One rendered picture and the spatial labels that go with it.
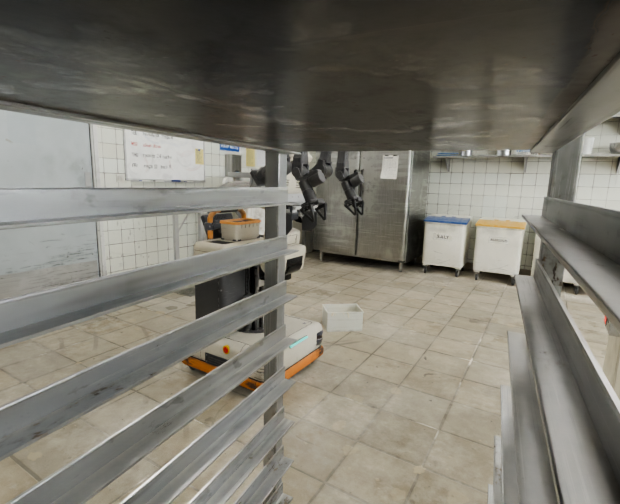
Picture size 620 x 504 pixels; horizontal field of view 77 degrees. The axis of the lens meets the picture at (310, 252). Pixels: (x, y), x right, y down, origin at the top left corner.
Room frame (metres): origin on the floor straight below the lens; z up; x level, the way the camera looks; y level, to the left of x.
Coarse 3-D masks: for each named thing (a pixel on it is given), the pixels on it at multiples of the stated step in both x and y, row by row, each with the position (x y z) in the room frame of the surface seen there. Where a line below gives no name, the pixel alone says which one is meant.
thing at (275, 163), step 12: (276, 156) 0.71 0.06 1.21; (276, 168) 0.71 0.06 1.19; (276, 180) 0.71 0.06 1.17; (276, 216) 0.71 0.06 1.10; (276, 228) 0.71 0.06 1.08; (276, 264) 0.71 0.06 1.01; (276, 276) 0.71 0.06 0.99; (264, 288) 0.72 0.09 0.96; (276, 312) 0.71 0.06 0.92; (264, 324) 0.72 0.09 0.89; (276, 324) 0.71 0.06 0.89; (264, 336) 0.72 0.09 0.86; (276, 360) 0.71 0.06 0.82; (264, 372) 0.72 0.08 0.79; (276, 408) 0.71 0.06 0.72; (264, 420) 0.72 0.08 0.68; (276, 444) 0.71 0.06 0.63
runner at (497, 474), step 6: (498, 438) 0.56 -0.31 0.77; (498, 444) 0.55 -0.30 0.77; (498, 450) 0.53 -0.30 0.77; (498, 456) 0.52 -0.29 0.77; (498, 462) 0.51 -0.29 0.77; (498, 468) 0.49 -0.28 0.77; (498, 474) 0.48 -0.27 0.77; (498, 480) 0.47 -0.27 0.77; (498, 486) 0.46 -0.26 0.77; (498, 492) 0.45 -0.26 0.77; (498, 498) 0.44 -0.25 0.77
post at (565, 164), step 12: (576, 144) 0.52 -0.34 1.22; (552, 156) 0.55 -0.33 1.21; (564, 156) 0.52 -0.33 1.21; (576, 156) 0.52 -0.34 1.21; (552, 168) 0.53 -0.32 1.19; (564, 168) 0.52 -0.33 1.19; (576, 168) 0.52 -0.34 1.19; (552, 180) 0.53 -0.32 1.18; (564, 180) 0.52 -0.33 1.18; (576, 180) 0.52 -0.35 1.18; (552, 192) 0.53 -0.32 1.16; (564, 192) 0.52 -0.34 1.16; (540, 252) 0.54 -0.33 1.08; (552, 264) 0.52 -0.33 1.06; (552, 276) 0.52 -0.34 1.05
